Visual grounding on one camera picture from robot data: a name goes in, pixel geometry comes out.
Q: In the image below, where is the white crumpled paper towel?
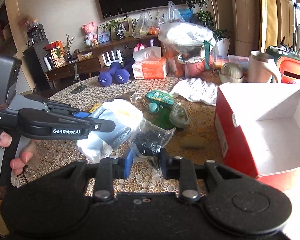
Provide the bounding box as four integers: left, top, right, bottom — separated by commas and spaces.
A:
169, 78, 218, 106

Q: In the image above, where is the photo frame with plant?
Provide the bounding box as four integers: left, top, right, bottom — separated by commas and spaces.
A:
105, 15, 134, 41

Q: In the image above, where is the wooden tv cabinet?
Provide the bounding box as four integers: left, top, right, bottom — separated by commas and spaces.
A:
45, 34, 161, 90

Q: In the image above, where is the green patterned pouch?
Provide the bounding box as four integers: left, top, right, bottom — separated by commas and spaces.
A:
146, 90, 174, 108

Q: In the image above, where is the purple dumbbell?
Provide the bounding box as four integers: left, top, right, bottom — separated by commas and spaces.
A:
98, 62, 122, 87
113, 57, 135, 83

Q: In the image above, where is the person's left hand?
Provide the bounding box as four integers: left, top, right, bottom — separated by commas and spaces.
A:
0, 131, 41, 176

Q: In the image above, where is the pink plush doll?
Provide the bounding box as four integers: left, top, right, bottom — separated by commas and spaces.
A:
82, 21, 98, 47

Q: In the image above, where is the bag of black beads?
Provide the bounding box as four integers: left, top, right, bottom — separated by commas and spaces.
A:
129, 119, 175, 160

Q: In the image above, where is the orange tissue pack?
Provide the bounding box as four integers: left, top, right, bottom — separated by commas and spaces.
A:
132, 47, 168, 80

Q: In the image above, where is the beige steel mug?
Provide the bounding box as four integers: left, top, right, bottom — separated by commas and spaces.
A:
248, 51, 282, 83

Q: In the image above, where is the potted green tree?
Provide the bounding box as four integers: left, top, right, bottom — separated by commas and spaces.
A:
186, 0, 230, 56

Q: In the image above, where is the purple dumbbell right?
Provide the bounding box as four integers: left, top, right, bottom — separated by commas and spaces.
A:
113, 57, 135, 83

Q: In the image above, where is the white wifi router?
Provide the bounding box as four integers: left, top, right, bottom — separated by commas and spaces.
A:
101, 49, 123, 67

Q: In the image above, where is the large plastic bag with bowls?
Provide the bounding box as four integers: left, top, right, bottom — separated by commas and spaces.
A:
158, 22, 216, 79

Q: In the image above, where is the purple dumbbell left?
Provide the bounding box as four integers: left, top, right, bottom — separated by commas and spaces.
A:
98, 62, 122, 87

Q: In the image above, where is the clear bag on cabinet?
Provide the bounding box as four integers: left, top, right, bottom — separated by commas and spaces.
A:
132, 12, 152, 39

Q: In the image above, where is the red cardboard box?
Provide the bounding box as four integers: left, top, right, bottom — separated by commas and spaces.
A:
215, 83, 300, 191

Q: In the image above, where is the blue white plastic packet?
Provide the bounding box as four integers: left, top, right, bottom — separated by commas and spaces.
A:
76, 99, 143, 164

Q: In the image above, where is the pink bag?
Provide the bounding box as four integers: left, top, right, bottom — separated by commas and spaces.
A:
133, 43, 146, 52

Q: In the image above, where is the black phone stand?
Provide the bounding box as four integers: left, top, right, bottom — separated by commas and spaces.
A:
71, 62, 87, 95

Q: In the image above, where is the round cream ceramic jar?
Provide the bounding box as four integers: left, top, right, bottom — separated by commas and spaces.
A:
219, 62, 244, 83

